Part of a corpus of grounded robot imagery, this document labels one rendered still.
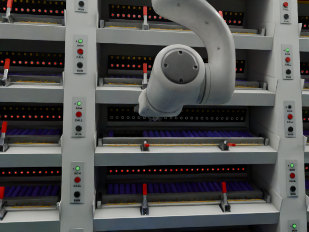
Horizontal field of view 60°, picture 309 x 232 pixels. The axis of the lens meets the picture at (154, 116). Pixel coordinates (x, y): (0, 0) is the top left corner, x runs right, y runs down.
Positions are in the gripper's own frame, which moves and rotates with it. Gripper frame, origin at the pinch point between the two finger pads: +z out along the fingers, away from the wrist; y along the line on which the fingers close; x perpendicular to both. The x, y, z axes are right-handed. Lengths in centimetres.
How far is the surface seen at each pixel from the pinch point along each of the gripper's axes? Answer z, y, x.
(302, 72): 26, -65, -25
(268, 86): 15.0, -42.9, -14.2
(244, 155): 15.1, -31.4, 10.2
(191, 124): 29.4, -18.1, -3.3
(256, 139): 18.2, -37.9, 4.4
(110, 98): 12.7, 12.8, -8.2
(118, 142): 18.6, 10.1, 5.0
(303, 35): 14, -59, -35
